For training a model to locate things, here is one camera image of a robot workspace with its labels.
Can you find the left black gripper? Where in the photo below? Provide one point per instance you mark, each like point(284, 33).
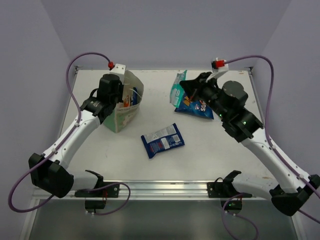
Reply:
point(119, 94)

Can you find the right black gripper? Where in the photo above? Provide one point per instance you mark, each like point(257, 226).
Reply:
point(193, 87)

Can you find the teal snack bag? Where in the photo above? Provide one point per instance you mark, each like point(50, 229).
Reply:
point(177, 92)

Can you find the blue Doritos chip bag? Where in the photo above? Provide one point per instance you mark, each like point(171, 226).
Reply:
point(195, 108)

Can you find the green paper gift bag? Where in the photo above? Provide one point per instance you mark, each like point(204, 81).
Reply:
point(122, 116)

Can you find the dark blue snack bag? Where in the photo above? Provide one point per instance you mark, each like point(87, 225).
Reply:
point(162, 140)
point(135, 96)

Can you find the orange snack bag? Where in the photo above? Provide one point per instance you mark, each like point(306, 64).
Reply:
point(127, 99)

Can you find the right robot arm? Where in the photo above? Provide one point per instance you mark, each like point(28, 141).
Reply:
point(291, 186)

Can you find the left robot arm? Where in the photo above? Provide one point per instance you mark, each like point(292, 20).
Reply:
point(49, 169)

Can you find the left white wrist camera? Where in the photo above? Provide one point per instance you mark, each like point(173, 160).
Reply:
point(119, 70)

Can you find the aluminium mounting rail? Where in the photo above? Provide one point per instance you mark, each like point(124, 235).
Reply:
point(170, 190)

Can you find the left black base bracket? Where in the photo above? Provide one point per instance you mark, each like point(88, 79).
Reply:
point(100, 193)

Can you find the black base bracket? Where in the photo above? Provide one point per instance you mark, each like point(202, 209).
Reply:
point(222, 188)
point(100, 193)

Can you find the right black base bracket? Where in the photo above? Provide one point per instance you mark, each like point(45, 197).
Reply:
point(222, 188)

